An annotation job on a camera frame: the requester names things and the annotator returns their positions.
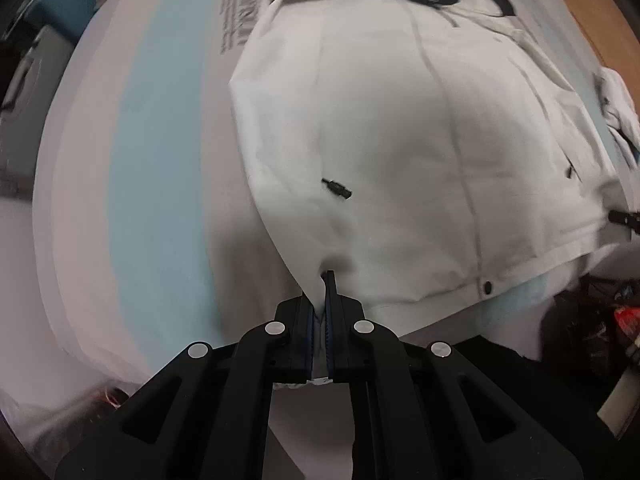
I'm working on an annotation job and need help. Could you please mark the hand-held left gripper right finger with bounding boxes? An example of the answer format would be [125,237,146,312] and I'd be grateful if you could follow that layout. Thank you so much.
[324,270,584,480]

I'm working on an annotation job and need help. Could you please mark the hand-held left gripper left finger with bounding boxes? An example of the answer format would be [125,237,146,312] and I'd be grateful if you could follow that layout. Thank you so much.
[55,295,317,480]

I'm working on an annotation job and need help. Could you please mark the white and black hooded jacket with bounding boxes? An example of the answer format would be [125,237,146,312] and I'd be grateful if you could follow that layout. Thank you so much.
[229,0,640,391]

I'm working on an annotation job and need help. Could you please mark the striped mattress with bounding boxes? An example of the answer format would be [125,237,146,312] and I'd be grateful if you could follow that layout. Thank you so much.
[32,0,623,480]

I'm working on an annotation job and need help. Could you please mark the red object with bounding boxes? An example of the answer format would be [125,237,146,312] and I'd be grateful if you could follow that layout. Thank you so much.
[614,305,640,348]

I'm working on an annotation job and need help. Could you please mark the silver suitcase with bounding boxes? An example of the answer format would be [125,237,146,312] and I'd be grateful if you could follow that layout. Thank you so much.
[0,24,78,201]

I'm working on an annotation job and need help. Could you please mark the white crumpled garment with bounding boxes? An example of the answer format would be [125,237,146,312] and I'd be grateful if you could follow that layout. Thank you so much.
[594,66,640,163]

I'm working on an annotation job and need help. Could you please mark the wooden headboard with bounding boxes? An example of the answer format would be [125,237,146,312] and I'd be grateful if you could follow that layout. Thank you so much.
[545,0,640,86]

